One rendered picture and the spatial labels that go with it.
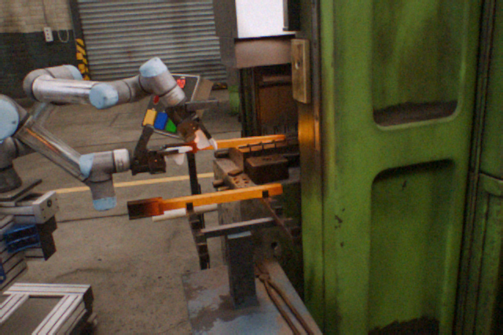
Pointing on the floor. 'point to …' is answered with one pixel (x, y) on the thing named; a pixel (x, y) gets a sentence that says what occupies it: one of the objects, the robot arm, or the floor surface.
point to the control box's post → (194, 189)
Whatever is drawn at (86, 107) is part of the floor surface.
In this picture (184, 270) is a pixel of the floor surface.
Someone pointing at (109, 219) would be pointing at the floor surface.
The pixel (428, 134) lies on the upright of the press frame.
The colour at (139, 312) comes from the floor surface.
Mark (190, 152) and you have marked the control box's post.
